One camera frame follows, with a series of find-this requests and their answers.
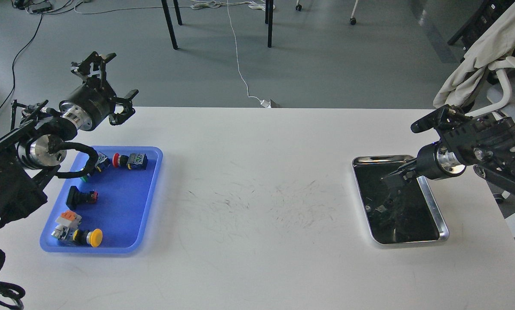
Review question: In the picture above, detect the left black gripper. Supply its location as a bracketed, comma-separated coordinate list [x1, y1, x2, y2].
[59, 51, 139, 131]

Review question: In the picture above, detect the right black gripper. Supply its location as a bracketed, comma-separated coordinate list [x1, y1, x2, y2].
[381, 143, 466, 181]

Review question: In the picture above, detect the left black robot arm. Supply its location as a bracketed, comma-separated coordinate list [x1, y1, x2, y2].
[0, 52, 139, 228]

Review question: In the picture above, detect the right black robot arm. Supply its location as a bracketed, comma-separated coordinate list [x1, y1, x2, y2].
[382, 105, 515, 195]

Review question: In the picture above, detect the silver metal tray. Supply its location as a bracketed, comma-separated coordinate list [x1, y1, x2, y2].
[352, 155, 449, 248]

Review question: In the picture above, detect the black table leg left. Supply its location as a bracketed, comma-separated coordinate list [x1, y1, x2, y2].
[161, 0, 183, 50]

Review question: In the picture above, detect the black table leg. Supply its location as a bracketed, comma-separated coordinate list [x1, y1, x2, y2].
[161, 0, 183, 50]
[265, 0, 274, 48]

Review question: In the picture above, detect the black power strip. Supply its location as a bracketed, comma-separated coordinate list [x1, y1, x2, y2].
[26, 0, 53, 14]

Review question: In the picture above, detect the blue plastic tray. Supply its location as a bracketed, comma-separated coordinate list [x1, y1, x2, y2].
[40, 146, 163, 254]

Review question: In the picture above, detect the orange white contact block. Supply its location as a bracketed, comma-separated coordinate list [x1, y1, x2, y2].
[55, 210, 82, 229]

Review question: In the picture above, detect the yellow mushroom push button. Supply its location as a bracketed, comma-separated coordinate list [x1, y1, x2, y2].
[51, 227, 103, 248]

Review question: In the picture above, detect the white power adapter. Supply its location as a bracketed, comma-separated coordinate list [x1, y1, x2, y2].
[260, 99, 281, 109]

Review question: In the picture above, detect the black table leg right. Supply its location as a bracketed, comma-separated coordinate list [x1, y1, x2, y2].
[265, 0, 274, 48]

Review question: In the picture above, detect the green push button switch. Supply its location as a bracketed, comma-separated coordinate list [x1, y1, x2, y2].
[80, 151, 111, 182]

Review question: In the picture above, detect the red push button switch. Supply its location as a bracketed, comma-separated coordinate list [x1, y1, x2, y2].
[111, 153, 148, 170]

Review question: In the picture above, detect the black selector switch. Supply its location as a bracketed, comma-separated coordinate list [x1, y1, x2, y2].
[66, 185, 99, 211]

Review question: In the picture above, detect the black floor cable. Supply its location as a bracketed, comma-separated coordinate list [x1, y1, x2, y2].
[0, 0, 75, 140]

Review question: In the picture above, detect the white floor cable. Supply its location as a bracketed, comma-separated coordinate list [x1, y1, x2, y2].
[74, 0, 276, 104]

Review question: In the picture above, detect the white chair frame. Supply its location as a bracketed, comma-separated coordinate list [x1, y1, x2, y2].
[466, 56, 515, 122]

